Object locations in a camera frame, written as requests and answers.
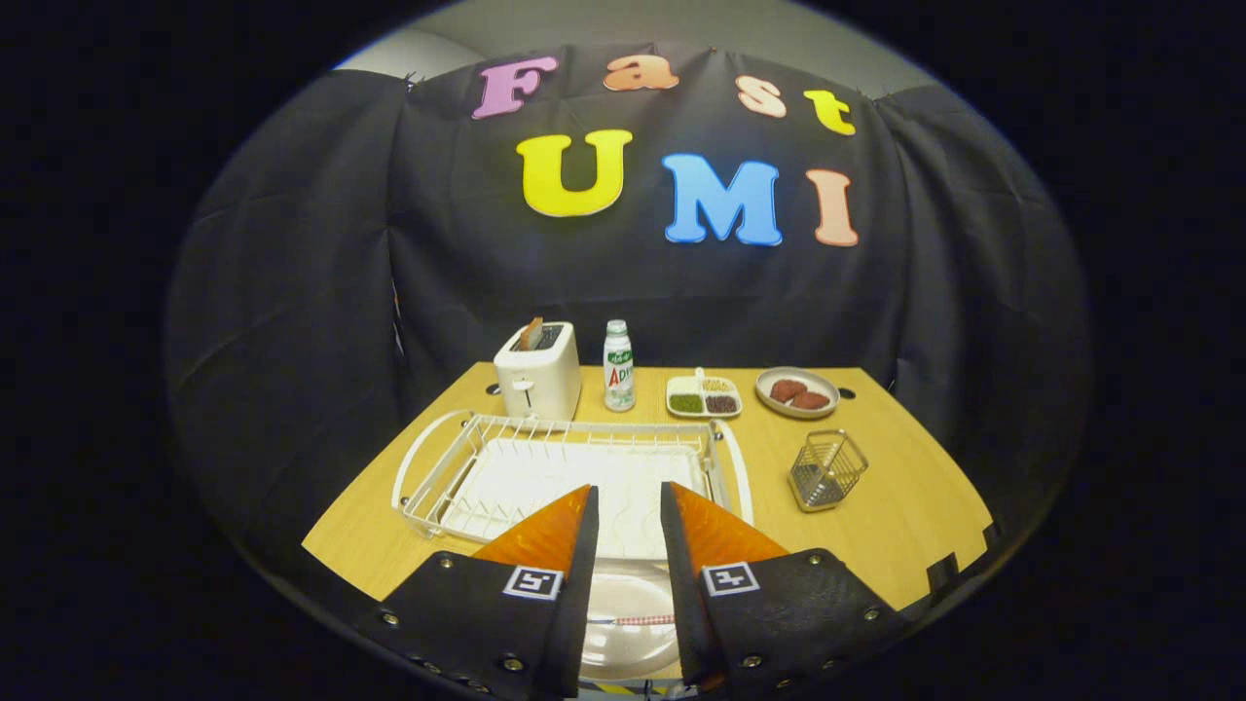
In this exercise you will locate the toast slice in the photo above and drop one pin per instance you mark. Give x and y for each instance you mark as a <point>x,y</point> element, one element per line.
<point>531,334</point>

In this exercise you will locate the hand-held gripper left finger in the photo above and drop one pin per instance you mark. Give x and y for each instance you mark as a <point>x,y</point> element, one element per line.
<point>574,604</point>

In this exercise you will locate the beige dish with meat patties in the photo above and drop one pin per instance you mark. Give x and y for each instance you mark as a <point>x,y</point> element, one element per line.
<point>823,380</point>

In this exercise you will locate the black table clamp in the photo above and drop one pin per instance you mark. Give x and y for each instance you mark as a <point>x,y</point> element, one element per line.
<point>992,536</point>
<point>940,576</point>

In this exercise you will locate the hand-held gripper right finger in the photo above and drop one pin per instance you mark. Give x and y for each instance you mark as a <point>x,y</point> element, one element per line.
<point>686,604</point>

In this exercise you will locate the white toaster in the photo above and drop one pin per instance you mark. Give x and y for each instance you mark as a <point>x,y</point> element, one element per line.
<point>545,385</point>

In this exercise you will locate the white bottle with green label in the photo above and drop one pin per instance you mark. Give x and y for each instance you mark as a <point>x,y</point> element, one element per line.
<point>619,375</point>

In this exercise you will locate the brown meat patty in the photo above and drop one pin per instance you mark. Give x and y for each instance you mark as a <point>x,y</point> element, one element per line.
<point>813,400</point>
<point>786,389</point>

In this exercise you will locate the white divided dish of beans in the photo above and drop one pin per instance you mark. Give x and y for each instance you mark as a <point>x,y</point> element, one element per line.
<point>686,402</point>

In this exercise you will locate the beige round plate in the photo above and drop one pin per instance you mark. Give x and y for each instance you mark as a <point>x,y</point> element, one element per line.
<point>628,650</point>

